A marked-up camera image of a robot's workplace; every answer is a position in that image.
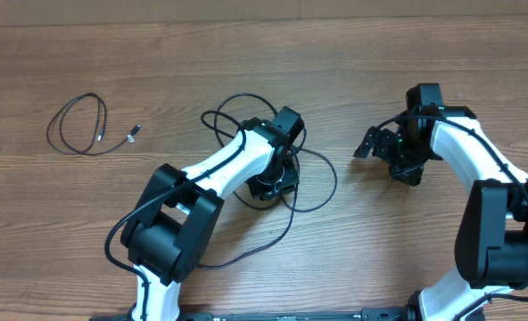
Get thick black USB cable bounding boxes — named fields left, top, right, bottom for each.
left=196, top=92, right=339, bottom=271

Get thin black USB cable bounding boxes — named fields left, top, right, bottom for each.
left=45, top=92, right=143, bottom=157

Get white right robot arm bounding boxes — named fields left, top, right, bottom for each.
left=354, top=83, right=528, bottom=320

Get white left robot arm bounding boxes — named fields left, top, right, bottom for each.
left=120, top=107, right=305, bottom=320

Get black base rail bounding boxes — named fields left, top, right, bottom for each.
left=89, top=289, right=486, bottom=321

